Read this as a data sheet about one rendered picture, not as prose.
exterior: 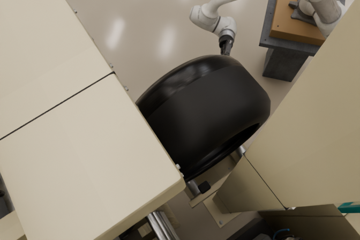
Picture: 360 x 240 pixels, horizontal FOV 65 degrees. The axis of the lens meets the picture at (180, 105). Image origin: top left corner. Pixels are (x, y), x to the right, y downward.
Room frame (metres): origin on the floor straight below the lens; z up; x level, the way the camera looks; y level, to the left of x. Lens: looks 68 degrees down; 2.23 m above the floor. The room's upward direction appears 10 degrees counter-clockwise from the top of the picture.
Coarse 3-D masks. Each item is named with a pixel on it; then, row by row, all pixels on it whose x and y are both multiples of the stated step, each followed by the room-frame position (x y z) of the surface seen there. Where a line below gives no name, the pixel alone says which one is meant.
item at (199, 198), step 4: (224, 176) 0.14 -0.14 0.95; (220, 180) 0.13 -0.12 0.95; (224, 180) 0.13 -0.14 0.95; (216, 184) 0.11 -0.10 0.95; (220, 184) 0.11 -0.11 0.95; (212, 188) 0.10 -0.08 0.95; (216, 188) 0.10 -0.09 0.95; (208, 192) 0.09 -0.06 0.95; (212, 192) 0.08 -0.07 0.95; (196, 196) 0.08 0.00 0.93; (200, 196) 0.08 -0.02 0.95; (204, 196) 0.07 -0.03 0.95; (208, 196) 0.07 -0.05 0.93; (192, 200) 0.07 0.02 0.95; (196, 200) 0.06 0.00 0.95; (200, 200) 0.06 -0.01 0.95; (192, 204) 0.05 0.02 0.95; (196, 204) 0.05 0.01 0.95
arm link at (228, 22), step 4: (220, 16) 1.01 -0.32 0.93; (220, 20) 0.98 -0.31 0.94; (224, 20) 0.98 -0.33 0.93; (228, 20) 0.98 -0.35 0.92; (232, 20) 0.99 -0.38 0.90; (220, 24) 0.96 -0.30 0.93; (224, 24) 0.95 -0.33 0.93; (228, 24) 0.95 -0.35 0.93; (232, 24) 0.96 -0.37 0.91; (236, 24) 0.98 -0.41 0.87; (216, 28) 0.95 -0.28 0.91; (220, 28) 0.94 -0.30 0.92; (224, 28) 0.93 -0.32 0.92; (228, 28) 0.92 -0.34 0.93; (232, 28) 0.93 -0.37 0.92; (236, 28) 0.94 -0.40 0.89; (212, 32) 0.95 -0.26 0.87; (216, 32) 0.94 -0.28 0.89; (236, 32) 0.92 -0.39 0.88
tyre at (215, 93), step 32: (192, 64) 0.45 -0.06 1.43; (224, 64) 0.45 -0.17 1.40; (160, 96) 0.36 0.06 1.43; (192, 96) 0.34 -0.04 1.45; (224, 96) 0.32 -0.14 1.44; (256, 96) 0.32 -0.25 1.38; (160, 128) 0.27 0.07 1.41; (192, 128) 0.24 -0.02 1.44; (224, 128) 0.23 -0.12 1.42; (256, 128) 0.28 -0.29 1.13; (192, 160) 0.16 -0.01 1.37
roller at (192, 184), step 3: (192, 180) 0.15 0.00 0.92; (186, 183) 0.14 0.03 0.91; (189, 183) 0.14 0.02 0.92; (192, 183) 0.14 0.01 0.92; (195, 183) 0.14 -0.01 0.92; (189, 186) 0.13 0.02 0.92; (192, 186) 0.13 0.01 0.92; (195, 186) 0.12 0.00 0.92; (189, 189) 0.12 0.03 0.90; (192, 189) 0.11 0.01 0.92; (195, 189) 0.11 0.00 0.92; (198, 189) 0.11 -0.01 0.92; (192, 192) 0.10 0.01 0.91; (195, 192) 0.10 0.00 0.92; (198, 192) 0.10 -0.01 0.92; (195, 195) 0.09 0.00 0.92
